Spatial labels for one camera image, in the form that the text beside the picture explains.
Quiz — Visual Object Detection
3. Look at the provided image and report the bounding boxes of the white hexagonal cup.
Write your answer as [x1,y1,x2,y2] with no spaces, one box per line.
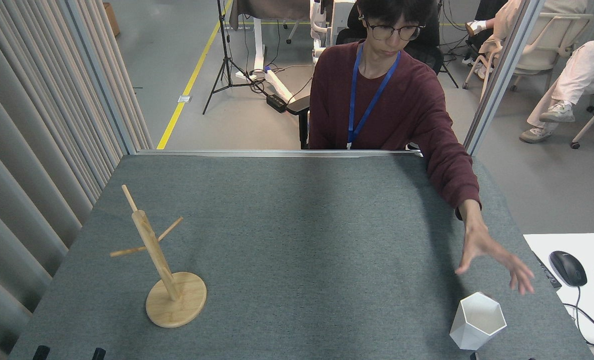
[449,292,508,351]

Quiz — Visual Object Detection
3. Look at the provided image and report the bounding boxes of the wooden cup rack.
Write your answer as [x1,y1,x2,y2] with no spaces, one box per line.
[109,184,208,329]

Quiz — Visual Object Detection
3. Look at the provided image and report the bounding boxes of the person's left hand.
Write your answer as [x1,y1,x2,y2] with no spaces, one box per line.
[455,224,536,296]

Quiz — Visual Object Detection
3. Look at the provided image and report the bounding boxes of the black flat bar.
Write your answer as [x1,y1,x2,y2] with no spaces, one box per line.
[533,251,562,289]

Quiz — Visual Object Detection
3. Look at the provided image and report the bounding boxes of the black computer mouse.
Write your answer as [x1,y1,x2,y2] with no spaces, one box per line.
[549,250,588,288]

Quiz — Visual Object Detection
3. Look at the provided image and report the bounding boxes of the beige pleated curtain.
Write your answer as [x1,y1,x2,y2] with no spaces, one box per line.
[0,0,153,360]

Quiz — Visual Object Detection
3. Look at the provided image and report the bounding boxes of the person at table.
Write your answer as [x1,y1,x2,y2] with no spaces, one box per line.
[308,0,482,221]

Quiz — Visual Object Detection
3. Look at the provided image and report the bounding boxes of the seated person in white trousers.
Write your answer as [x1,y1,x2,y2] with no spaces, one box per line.
[519,17,594,144]

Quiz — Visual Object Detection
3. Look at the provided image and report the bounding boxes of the black office chair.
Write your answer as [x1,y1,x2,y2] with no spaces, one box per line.
[286,0,445,150]

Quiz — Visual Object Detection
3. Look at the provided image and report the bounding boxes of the black tripod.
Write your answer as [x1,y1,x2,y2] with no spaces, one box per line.
[203,0,267,115]

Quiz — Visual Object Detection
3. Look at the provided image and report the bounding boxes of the white armchair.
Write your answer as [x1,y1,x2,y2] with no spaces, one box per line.
[463,12,594,93]

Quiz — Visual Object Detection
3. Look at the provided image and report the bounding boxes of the cardboard box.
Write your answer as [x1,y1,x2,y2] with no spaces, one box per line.
[103,2,121,37]

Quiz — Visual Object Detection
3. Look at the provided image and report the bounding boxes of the seated person in beige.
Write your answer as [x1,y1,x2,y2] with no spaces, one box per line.
[464,0,588,81]

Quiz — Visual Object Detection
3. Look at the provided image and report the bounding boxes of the black-rimmed glasses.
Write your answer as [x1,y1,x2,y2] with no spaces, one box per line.
[364,21,426,42]

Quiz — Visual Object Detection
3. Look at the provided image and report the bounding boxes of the white machine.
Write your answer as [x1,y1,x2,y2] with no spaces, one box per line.
[311,0,356,66]

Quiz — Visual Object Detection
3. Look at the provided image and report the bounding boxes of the brown cloth cover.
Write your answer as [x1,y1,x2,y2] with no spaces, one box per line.
[229,0,311,31]

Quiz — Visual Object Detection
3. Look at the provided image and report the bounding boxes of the black mouse cable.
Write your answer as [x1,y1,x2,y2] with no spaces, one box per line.
[562,286,594,349]

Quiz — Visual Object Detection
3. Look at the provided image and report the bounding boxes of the blue lanyard with badge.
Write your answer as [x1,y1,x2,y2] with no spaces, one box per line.
[347,44,401,150]

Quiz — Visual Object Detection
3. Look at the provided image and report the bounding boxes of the silver frame post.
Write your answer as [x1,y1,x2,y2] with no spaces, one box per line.
[463,0,546,157]

